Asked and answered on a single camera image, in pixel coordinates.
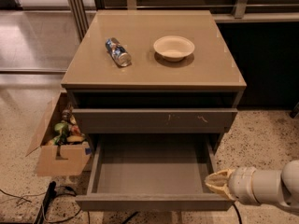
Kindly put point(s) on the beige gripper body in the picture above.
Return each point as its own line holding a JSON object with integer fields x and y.
{"x": 242, "y": 183}

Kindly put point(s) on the grey drawer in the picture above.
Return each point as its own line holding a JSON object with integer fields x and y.
{"x": 152, "y": 172}
{"x": 165, "y": 120}

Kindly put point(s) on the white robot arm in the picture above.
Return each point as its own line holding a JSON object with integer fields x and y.
{"x": 252, "y": 186}

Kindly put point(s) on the grey top drawer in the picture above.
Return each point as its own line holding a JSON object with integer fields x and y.
{"x": 165, "y": 120}

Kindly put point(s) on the grey drawer cabinet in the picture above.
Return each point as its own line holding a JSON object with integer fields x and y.
{"x": 208, "y": 78}

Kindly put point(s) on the white paper bowl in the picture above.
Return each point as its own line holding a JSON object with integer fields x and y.
{"x": 173, "y": 48}

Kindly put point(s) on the blue silver soda can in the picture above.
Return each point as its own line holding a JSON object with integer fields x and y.
{"x": 117, "y": 52}

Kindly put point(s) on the assorted toys in box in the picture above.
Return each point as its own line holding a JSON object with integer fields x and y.
{"x": 67, "y": 130}

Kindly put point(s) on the black power strip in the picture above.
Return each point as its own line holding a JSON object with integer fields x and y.
{"x": 49, "y": 196}

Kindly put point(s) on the cardboard box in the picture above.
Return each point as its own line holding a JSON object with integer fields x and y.
{"x": 57, "y": 160}

